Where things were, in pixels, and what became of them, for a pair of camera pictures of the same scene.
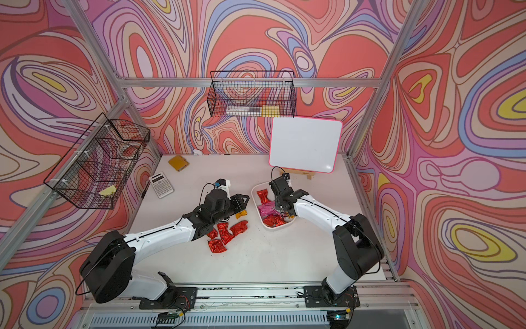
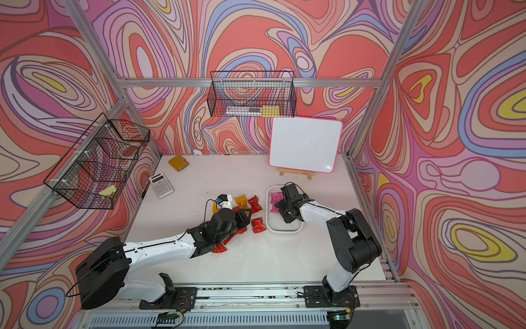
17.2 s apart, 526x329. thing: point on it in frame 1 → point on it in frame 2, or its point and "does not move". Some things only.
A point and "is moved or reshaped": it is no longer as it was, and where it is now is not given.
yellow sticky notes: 270,111 does not move
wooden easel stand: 309,174 does not move
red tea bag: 239,228 is moved or reshaped
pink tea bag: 268,208 is moved or reshaped
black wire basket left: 95,170 does not move
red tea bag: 216,245 does not move
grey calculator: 160,185 does not move
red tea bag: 226,236 is moved or reshaped
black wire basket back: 255,93 does not move
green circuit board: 168,317 does not move
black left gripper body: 229,208 → 239,221
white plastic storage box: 271,192 → 275,222
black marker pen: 146,187 does not move
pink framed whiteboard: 305,143 does not move
